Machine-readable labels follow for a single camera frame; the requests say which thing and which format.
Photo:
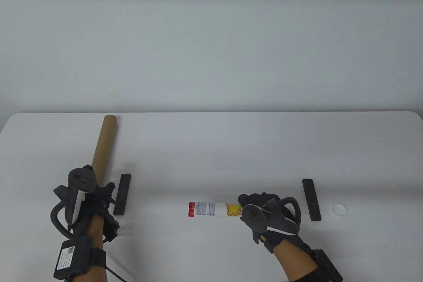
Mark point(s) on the black rectangular bar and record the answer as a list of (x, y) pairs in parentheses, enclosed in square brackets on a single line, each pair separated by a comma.
[(311, 199), (122, 194)]

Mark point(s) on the person's left forearm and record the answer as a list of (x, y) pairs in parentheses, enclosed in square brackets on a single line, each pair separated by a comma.
[(95, 232)]

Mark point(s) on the white tube with red cap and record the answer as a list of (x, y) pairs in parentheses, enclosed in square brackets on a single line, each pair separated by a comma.
[(211, 209)]

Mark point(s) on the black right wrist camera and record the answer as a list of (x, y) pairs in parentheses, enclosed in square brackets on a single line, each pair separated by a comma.
[(327, 267)]

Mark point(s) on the person's left fingers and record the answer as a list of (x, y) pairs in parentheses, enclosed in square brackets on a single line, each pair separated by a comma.
[(106, 190)]

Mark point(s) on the person's right thumb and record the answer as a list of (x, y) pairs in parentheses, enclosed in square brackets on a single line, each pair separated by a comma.
[(257, 236)]

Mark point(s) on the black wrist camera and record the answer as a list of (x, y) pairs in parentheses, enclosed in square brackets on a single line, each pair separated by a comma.
[(327, 267), (71, 257)]

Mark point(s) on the black and white right controller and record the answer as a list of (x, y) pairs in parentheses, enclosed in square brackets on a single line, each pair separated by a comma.
[(264, 217)]

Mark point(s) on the person's right hand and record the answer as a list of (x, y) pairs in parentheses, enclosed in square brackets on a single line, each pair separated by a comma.
[(285, 238)]

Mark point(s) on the person's left hand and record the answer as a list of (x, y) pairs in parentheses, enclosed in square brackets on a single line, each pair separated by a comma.
[(96, 204)]

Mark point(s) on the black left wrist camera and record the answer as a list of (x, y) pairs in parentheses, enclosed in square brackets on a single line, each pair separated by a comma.
[(71, 257)]

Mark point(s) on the person's right forearm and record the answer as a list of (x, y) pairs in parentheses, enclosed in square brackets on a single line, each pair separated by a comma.
[(297, 262)]

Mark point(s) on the white round table cap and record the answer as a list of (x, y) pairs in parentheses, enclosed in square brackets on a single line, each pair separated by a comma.
[(340, 209)]

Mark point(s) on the brown cardboard tube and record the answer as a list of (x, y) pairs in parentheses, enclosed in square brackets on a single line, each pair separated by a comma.
[(103, 149)]

